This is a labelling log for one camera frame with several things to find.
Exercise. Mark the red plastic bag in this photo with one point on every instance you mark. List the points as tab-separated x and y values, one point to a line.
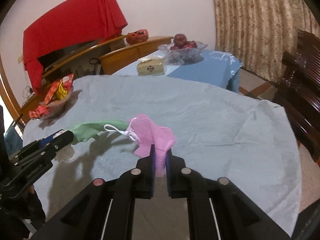
137	37

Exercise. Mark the beige patterned curtain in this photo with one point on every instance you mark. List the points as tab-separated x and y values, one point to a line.
262	25

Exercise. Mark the dark wooden armchair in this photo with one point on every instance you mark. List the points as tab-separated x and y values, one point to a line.
300	80

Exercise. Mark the black television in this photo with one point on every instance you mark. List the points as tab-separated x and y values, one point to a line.
57	55

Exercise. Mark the small red snack packet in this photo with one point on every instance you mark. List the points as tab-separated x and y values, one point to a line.
38	111

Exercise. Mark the wooden television cabinet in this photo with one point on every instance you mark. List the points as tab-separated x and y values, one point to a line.
130	52

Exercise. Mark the dark red apple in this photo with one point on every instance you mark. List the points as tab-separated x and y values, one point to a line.
192	44
180	39
175	47

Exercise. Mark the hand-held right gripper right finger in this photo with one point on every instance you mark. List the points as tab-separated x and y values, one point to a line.
169	172

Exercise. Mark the glass snack bowl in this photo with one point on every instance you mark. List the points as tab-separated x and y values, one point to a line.
58	105

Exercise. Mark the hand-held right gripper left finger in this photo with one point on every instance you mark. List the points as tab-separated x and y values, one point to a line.
152	170

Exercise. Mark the pink cloth with white loop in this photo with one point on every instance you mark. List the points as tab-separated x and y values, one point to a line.
155	132

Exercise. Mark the red cloth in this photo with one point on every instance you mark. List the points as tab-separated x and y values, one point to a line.
75	22

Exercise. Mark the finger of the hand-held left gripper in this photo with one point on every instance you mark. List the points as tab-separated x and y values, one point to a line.
63	140
48	139

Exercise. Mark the gold tissue box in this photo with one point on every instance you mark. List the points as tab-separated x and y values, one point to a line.
150	67

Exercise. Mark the blue tablecloth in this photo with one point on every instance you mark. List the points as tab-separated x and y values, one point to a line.
200	72

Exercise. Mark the glass fruit bowl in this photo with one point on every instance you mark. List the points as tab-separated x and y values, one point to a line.
185	53

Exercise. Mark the red patterned snack packet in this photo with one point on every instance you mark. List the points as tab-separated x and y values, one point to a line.
50	93

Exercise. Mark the green cloth pouch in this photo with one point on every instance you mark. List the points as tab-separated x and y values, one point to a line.
85	131

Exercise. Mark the yellow snack packet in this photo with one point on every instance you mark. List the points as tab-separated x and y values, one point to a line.
60	91

